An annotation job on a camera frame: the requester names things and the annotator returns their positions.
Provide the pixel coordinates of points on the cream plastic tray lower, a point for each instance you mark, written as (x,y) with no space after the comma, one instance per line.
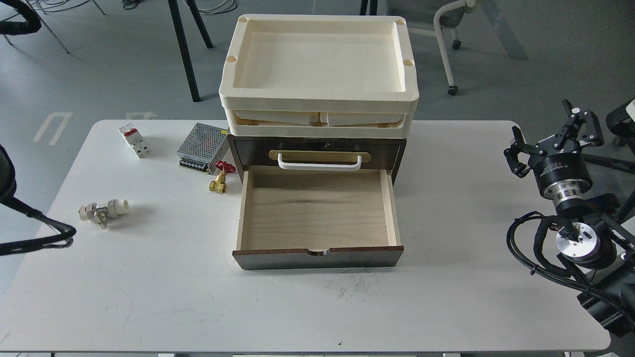
(318,125)

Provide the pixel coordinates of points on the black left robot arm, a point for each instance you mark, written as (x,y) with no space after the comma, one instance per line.
(63,237)

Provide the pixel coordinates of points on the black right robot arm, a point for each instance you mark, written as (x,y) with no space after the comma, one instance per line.
(583,246)

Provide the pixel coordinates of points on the white pipe fitting sprinkler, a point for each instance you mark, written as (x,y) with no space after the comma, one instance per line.
(101,213)

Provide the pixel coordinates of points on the cream plastic tray top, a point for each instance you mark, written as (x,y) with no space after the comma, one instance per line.
(320,63)

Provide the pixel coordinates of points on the cream plastic tray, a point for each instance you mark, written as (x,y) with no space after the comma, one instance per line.
(320,63)
(318,125)

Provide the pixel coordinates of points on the metal mesh power supply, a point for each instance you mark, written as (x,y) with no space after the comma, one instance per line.
(204,146)

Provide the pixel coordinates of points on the black table legs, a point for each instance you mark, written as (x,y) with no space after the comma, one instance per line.
(183,45)

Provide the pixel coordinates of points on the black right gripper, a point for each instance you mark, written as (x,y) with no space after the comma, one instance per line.
(558,166)

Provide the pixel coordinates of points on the white circuit breaker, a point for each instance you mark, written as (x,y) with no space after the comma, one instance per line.
(133,137)

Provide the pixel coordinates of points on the open wooden drawer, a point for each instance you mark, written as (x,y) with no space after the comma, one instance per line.
(311,219)

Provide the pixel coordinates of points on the white drawer handle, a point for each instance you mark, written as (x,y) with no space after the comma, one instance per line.
(319,167)

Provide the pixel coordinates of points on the brass valve red handle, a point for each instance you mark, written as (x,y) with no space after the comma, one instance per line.
(218,185)

